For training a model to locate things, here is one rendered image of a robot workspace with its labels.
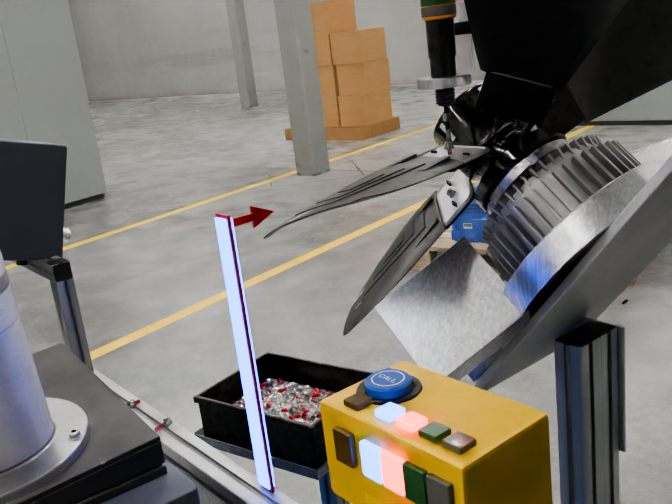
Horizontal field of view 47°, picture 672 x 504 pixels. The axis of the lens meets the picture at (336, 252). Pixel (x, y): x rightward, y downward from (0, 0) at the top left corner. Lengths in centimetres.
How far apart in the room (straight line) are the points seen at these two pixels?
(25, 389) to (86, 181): 690
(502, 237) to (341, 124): 851
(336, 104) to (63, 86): 335
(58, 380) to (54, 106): 658
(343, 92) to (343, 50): 49
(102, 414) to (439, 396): 43
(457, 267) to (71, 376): 51
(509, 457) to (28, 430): 49
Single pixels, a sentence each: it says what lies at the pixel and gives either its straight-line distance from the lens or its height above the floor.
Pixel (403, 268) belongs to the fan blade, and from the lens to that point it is 114.
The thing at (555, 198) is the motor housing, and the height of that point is 114.
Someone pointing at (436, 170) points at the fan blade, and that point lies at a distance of 95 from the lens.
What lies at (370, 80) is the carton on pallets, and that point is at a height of 65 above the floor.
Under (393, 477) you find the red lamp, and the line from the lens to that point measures 61.
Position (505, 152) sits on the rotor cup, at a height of 118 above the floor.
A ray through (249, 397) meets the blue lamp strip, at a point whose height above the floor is 98.
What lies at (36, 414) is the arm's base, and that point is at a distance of 87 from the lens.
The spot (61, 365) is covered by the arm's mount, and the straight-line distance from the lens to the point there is 107.
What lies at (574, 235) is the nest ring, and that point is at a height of 111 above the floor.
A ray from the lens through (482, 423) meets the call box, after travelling 61.
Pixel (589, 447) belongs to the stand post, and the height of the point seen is 75.
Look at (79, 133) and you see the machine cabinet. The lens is 767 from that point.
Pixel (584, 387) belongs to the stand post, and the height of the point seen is 85.
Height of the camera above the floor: 137
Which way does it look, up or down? 16 degrees down
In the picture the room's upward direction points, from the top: 7 degrees counter-clockwise
